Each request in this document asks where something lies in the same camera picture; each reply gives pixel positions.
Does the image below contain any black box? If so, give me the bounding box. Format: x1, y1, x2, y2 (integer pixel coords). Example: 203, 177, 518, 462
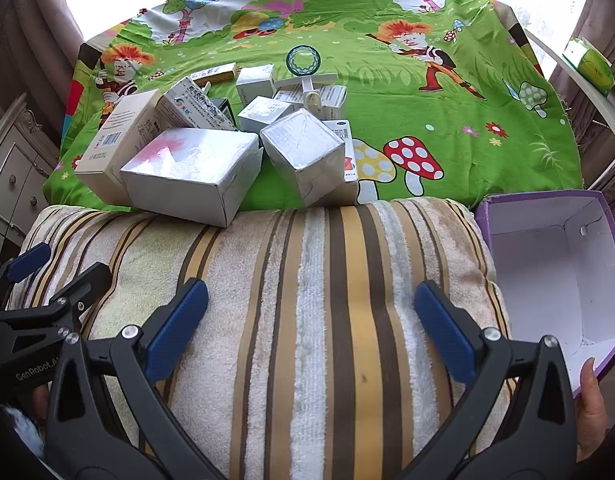
208, 97, 234, 122

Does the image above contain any cream carved cabinet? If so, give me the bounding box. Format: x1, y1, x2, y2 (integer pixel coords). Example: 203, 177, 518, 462
0, 92, 63, 266

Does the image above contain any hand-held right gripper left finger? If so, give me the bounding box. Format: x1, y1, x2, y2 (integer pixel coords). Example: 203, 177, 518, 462
46, 277, 223, 480

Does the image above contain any green tissue pack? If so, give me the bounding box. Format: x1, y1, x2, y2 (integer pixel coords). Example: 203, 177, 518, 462
562, 37, 615, 98

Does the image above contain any narrow gold box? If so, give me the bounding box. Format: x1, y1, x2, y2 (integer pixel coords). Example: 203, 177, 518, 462
192, 62, 237, 87

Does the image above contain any small white text box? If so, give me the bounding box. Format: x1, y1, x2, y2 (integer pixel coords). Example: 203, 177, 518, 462
272, 85, 348, 117

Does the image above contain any cartoon print green bedsheet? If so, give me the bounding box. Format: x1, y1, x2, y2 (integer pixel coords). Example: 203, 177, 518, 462
42, 0, 585, 211

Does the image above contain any silver cube box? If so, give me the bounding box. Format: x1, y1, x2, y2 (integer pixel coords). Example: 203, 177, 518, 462
260, 108, 346, 208

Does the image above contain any purple cardboard box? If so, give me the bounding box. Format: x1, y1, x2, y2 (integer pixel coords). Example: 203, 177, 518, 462
475, 189, 615, 401

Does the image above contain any small silver box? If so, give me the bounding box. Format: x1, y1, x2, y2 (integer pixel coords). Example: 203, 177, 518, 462
238, 96, 296, 135

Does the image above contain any white curved shelf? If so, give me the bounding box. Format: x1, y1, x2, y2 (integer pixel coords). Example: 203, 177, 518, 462
525, 25, 615, 153

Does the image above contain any large silver box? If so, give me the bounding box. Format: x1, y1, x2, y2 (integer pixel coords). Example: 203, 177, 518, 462
120, 127, 264, 228

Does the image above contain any brown patterned curtain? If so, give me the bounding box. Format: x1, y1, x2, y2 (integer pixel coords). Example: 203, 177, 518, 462
550, 0, 615, 126
18, 0, 88, 51

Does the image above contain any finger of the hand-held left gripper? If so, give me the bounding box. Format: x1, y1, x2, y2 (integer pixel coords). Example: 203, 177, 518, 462
0, 262, 112, 341
0, 242, 52, 311

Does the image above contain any cream barcode box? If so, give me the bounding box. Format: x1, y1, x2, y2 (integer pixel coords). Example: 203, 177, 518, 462
74, 89, 163, 202

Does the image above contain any white grey cube box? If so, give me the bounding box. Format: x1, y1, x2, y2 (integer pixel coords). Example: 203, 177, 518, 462
236, 64, 276, 101

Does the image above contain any white red print box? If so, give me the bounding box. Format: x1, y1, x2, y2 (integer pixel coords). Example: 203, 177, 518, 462
321, 119, 361, 183

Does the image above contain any striped beige plush blanket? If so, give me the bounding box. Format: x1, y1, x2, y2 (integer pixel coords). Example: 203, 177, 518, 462
8, 199, 518, 480

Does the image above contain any white lace curtain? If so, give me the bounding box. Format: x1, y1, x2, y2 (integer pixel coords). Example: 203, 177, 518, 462
507, 0, 571, 78

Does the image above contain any white plastic bracket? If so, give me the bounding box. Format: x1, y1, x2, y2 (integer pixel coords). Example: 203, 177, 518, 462
274, 74, 337, 111

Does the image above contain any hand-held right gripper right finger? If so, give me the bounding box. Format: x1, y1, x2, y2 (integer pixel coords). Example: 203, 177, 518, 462
402, 281, 579, 480

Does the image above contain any white text medicine box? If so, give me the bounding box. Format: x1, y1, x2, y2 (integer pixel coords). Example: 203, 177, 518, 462
155, 76, 238, 133

